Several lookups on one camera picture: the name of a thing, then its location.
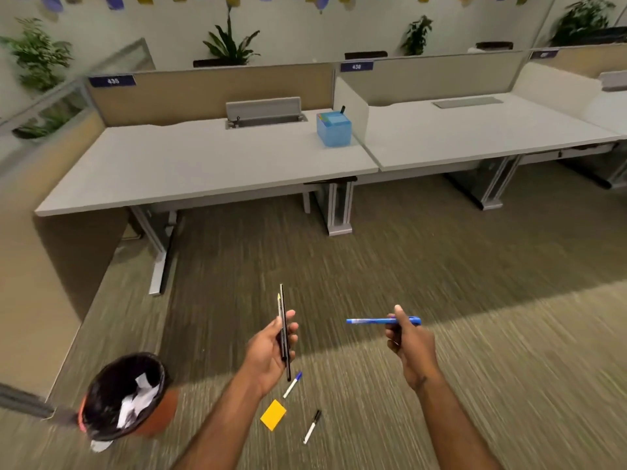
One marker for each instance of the person's left hand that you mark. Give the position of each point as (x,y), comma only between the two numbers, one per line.
(263,352)

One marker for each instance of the person's right hand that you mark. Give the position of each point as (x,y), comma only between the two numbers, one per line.
(416,349)

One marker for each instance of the person's left thumb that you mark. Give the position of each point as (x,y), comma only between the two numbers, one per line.
(273,327)

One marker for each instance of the person's right thumb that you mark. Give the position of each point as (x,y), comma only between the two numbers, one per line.
(401,318)

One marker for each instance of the person's left middle finger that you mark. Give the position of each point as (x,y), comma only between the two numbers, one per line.
(294,328)

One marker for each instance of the person's left little finger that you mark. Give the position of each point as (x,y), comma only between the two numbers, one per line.
(290,354)

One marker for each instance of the person's right forearm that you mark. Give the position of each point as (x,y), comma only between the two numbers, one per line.
(453,425)

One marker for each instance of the person's left forearm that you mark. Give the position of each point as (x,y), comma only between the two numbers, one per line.
(223,425)

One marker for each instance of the white pen with blue cap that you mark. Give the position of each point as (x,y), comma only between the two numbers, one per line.
(292,385)

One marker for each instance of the yellow sticky note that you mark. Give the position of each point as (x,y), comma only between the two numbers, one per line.
(273,415)

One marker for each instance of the white pen with black cap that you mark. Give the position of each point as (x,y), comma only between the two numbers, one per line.
(312,427)

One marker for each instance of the grey metal desk leg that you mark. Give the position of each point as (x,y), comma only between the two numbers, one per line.
(600,171)
(161,249)
(340,208)
(490,183)

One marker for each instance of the crumpled white paper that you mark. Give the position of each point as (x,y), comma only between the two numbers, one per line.
(134,401)

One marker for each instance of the orange bin with black liner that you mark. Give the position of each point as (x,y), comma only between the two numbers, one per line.
(110,391)

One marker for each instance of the long white office desk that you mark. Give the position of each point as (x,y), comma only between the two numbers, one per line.
(465,132)

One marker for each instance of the blue translucent desk organizer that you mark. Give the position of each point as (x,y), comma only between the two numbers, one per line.
(334,131)

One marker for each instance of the small white paper scrap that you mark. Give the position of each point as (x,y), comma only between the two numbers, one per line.
(100,445)

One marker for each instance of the white side divider panel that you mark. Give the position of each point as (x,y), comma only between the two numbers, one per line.
(350,110)

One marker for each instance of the grey-beige desk partition panel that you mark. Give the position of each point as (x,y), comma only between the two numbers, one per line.
(431,75)

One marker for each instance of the beige desk partition panel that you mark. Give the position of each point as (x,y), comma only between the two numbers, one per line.
(196,92)

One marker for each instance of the blue desk number label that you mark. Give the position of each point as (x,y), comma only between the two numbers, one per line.
(543,54)
(112,81)
(356,67)

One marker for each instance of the grey metal bar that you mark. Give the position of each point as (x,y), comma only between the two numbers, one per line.
(24,401)

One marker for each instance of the black planter box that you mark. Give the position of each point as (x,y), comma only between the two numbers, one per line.
(366,55)
(494,45)
(218,63)

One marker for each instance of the white corner desk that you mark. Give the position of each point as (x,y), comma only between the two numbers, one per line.
(563,92)

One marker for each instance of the small green leafy plant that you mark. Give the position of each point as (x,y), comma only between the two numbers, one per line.
(417,36)

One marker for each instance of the long-leaf green plant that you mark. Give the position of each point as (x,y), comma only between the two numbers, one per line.
(229,43)

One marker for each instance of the glass partition screen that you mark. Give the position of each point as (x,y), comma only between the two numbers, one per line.
(49,107)

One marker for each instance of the large dark green plant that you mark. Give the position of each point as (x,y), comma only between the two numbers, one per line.
(583,19)

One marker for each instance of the bushy green plant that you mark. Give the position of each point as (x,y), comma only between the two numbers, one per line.
(39,56)

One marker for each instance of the beige side wall panel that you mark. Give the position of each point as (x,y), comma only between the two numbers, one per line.
(34,269)

